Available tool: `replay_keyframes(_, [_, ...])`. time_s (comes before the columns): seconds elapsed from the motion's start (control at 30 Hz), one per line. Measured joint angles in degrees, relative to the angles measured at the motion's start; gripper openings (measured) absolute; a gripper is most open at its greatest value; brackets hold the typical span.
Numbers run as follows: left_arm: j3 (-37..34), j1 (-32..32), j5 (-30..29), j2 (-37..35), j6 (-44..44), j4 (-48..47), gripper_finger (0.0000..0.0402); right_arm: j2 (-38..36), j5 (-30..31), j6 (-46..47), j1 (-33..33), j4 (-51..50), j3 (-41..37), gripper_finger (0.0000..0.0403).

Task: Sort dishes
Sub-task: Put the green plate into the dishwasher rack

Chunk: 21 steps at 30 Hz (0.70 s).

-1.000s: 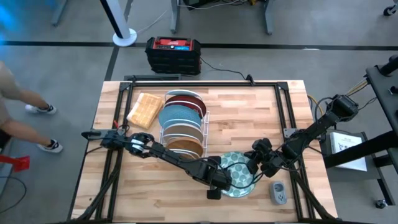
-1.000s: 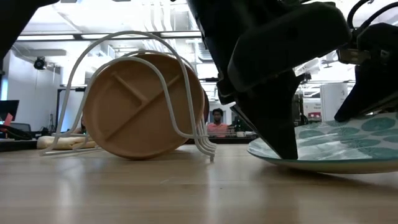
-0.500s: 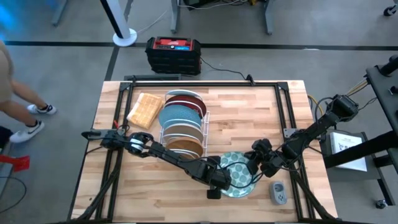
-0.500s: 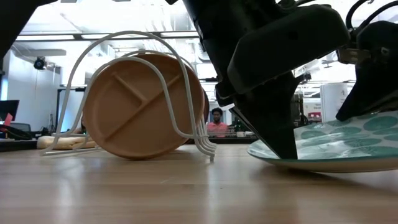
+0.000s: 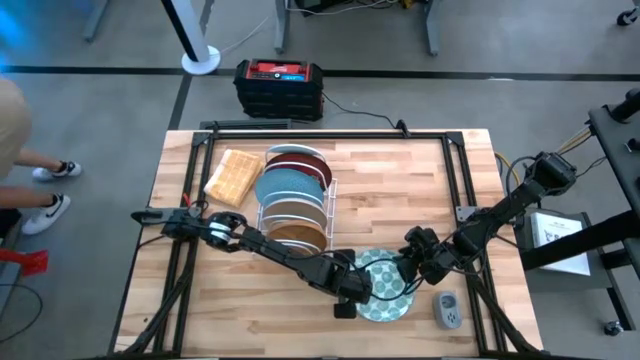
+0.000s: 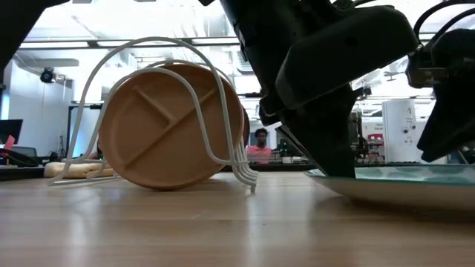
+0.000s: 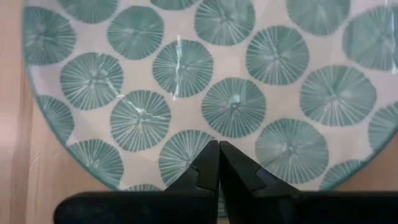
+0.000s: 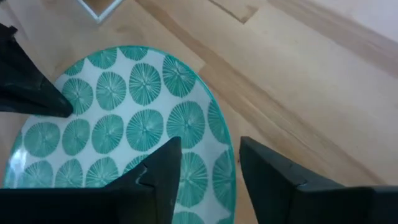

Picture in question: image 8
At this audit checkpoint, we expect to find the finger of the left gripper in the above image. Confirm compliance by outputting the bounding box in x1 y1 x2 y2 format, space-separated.
0 24 44 97
0 81 73 118

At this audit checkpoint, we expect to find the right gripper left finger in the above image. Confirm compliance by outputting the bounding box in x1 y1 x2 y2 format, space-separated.
0 136 183 224

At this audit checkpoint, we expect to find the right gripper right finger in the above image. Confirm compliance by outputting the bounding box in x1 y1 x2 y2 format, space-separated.
238 136 398 224

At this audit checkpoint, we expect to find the teal patterned plate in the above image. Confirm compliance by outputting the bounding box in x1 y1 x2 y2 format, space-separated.
1 45 237 224

